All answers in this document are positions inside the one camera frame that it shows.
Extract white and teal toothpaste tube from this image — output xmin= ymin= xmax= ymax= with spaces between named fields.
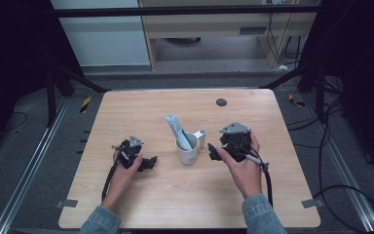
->
xmin=165 ymin=114 xmax=194 ymax=151

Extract black curtain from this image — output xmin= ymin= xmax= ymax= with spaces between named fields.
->
xmin=0 ymin=0 xmax=86 ymax=164
xmin=300 ymin=0 xmax=374 ymax=181

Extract black metal stand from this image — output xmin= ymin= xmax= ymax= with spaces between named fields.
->
xmin=258 ymin=58 xmax=327 ymax=124
xmin=44 ymin=57 xmax=112 ymax=129

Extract white cup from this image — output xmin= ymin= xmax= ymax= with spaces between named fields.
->
xmin=174 ymin=128 xmax=207 ymax=166

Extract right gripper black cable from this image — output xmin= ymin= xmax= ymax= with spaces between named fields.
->
xmin=227 ymin=141 xmax=275 ymax=208

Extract black hanging cables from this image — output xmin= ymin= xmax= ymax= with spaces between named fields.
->
xmin=265 ymin=0 xmax=308 ymax=66

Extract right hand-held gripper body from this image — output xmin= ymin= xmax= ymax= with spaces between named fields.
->
xmin=218 ymin=121 xmax=253 ymax=163

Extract person's right hand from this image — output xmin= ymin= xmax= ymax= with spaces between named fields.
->
xmin=216 ymin=132 xmax=264 ymax=200

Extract yellow and black tape strip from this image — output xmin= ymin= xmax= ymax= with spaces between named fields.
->
xmin=79 ymin=96 xmax=93 ymax=114
xmin=287 ymin=93 xmax=306 ymax=108

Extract person's left hand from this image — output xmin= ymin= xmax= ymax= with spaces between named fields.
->
xmin=110 ymin=149 xmax=144 ymax=207

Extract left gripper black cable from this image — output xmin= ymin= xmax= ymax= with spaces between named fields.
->
xmin=100 ymin=159 xmax=121 ymax=203

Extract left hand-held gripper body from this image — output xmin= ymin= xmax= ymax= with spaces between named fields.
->
xmin=111 ymin=135 xmax=145 ymax=170

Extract black horizontal bar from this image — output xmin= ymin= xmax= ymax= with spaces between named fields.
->
xmin=49 ymin=4 xmax=321 ymax=19

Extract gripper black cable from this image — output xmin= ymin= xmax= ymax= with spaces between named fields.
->
xmin=227 ymin=141 xmax=275 ymax=208
xmin=100 ymin=159 xmax=121 ymax=203

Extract thin black floor cable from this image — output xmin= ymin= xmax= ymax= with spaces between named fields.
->
xmin=0 ymin=111 xmax=28 ymax=133

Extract grey tape piece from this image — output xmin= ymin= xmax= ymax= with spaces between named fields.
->
xmin=301 ymin=198 xmax=325 ymax=210
xmin=55 ymin=198 xmax=79 ymax=210

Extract light wooden desk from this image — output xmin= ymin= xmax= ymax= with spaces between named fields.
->
xmin=138 ymin=0 xmax=320 ymax=72

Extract white cabinet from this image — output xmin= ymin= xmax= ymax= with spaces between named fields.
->
xmin=50 ymin=0 xmax=152 ymax=68

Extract aluminium floor rail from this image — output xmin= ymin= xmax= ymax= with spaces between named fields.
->
xmin=303 ymin=94 xmax=374 ymax=234
xmin=0 ymin=97 xmax=71 ymax=234

